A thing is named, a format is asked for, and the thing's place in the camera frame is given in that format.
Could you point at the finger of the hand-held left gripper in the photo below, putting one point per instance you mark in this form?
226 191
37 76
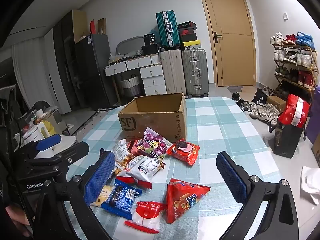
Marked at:
47 142

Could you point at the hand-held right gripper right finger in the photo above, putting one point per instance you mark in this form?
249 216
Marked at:
231 177

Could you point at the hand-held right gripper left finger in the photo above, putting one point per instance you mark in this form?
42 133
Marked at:
100 177

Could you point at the small yellow snack packet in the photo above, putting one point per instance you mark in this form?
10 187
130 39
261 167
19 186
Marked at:
105 192

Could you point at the blue cookie packet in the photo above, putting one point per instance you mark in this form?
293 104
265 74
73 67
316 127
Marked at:
120 197

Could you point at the white orange snack packet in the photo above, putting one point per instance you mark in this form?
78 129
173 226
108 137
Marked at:
120 152

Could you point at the white red-edged packet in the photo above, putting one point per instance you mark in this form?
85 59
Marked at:
132 181

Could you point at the white chip packet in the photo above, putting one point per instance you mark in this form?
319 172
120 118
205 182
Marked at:
142 168

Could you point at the dark red snack packet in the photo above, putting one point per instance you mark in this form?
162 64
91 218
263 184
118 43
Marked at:
133 147

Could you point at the red triangular cone snack packet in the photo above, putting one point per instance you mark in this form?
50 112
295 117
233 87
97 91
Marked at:
182 200

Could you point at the red cookie packet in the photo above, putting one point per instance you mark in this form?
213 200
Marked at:
183 151

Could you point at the red white balloon packet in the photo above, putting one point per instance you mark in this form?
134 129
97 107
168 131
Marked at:
145 217

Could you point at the purple grape candy packet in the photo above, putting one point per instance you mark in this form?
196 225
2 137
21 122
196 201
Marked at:
152 142

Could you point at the brown cardboard box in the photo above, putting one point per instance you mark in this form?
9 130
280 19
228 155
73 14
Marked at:
155 126

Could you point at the person's left hand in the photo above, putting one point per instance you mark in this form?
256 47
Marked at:
16 217

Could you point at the yellow bag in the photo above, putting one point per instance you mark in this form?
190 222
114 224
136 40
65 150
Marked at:
50 128

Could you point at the white kettle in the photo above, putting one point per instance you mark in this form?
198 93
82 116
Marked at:
35 132

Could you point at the white side table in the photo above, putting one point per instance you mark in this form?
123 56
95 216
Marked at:
67 140

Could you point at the cluttered small table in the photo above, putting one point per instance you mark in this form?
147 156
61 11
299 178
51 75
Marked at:
40 112

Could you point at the teal checked tablecloth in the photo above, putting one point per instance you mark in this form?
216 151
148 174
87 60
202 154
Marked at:
220 130

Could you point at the dotted rug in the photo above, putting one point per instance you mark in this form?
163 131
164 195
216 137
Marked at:
100 116

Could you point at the black shopping bag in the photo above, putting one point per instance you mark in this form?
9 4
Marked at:
287 141

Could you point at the white curtain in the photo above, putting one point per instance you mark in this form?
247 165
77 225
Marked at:
30 75

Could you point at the scattered pile of shoes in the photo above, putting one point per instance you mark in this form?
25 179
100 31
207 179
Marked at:
262 110

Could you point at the dark wardrobe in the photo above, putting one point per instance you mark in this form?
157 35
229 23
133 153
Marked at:
62 67

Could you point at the white plastic bag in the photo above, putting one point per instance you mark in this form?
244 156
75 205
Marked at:
311 182

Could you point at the black fridge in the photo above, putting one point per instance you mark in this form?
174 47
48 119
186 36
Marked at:
91 72

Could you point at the small cardboard box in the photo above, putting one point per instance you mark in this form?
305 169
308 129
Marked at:
276 102

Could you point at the grey door mat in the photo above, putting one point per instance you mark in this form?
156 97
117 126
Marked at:
235 89

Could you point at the red white sack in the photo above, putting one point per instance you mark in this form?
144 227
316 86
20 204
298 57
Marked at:
295 111

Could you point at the white grey woven basket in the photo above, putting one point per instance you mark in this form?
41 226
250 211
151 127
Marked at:
131 87

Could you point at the purple bag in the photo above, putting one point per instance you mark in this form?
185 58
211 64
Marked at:
315 120

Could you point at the white drawer cabinet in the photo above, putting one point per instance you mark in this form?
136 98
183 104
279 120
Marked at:
153 81

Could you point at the silver suitcase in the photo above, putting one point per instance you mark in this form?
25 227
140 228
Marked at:
195 72

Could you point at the white desk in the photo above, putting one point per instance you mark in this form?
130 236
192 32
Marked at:
136 63

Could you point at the tan board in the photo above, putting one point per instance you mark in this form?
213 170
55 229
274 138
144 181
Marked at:
79 26

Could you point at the beige suitcase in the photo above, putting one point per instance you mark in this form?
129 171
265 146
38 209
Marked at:
172 72

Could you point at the red paper bag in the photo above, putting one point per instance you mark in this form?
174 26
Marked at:
93 27

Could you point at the grey arched mirror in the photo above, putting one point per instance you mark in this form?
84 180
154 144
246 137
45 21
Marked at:
125 42

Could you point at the wooden shoe rack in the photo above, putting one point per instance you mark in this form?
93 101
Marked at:
290 65

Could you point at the flat brown cardboard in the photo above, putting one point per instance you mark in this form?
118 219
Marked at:
101 26

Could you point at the tan wooden door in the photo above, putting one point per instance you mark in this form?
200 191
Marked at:
230 42

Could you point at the black storage box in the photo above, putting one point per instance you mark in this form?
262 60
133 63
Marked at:
150 50

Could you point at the rows of assorted sneakers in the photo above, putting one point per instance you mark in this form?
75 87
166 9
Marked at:
302 57

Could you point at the plain black shoe box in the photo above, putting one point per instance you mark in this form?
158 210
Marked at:
188 38

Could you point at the red black shoe box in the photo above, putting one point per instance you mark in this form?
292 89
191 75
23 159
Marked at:
185 32

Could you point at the teal suitcase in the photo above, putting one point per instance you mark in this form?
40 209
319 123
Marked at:
166 30

